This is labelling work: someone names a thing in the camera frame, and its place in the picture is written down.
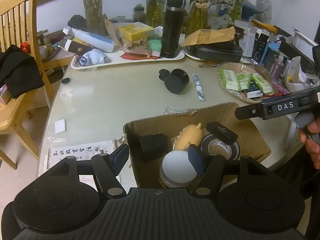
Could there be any black yellow box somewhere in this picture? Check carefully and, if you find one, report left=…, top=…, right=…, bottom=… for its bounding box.
left=59, top=39, right=93, bottom=55

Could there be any glass vase with stems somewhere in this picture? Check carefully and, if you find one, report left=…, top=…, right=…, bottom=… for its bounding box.
left=83, top=0, right=105, bottom=35

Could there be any green mint box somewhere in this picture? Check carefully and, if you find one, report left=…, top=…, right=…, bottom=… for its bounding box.
left=148, top=38, right=162, bottom=57

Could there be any white lid orange jar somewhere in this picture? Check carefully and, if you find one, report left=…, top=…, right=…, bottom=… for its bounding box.
left=159, top=150, right=197, bottom=188

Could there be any white paper slip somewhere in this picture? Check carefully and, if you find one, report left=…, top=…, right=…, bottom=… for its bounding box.
left=54, top=119, right=66, bottom=134

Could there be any black zip hard case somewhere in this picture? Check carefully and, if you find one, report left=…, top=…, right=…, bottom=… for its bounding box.
left=186, top=41, right=243, bottom=63

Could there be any wicker basket tray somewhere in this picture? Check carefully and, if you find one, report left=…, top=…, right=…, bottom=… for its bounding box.
left=217, top=62, right=289, bottom=104

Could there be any black round button disc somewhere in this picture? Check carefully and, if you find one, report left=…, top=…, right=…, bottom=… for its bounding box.
left=61, top=77, right=71, bottom=84

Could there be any black cloth on chair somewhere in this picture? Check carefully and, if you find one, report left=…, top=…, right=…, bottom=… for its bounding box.
left=0, top=44, right=44, bottom=99

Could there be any brown padded envelope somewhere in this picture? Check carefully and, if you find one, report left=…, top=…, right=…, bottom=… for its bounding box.
left=182, top=27, right=235, bottom=47

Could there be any green wet wipes pack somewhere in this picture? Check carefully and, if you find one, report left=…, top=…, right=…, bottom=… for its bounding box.
left=219, top=68, right=241, bottom=92

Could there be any right hand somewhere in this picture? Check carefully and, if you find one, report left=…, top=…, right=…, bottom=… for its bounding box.
left=299, top=118, right=320, bottom=170

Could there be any light blue sock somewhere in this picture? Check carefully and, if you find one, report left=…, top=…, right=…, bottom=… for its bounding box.
left=78, top=49, right=109, bottom=67

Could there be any yellow cardboard box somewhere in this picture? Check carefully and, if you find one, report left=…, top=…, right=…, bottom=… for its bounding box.
left=118, top=22, right=154, bottom=42

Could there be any white blue lotion bottle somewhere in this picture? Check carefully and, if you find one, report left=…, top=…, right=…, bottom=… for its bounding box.
left=63, top=26, right=116, bottom=53

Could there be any white serving tray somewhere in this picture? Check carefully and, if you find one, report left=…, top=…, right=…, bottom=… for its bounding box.
left=70, top=45, right=186, bottom=70

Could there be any yellow pig earphone case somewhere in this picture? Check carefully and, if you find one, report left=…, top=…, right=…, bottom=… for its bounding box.
left=173, top=122, right=203, bottom=151

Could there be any small black knob cap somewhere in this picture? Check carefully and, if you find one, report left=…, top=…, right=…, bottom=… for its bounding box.
left=158, top=69, right=170, bottom=81

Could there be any red packet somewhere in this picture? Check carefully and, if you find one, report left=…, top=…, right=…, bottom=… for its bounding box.
left=120, top=53, right=158, bottom=60

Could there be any wooden chair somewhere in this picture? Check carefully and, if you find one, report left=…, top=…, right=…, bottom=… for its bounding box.
left=1, top=0, right=54, bottom=159

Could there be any small black box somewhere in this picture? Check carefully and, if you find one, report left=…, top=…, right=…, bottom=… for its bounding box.
left=206, top=121, right=238, bottom=145

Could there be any black thermos bottle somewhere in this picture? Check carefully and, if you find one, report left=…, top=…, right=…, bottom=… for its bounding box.
left=161, top=0, right=187, bottom=58

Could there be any blue patterned sachet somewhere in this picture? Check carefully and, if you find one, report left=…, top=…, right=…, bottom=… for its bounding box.
left=193, top=74, right=206, bottom=102

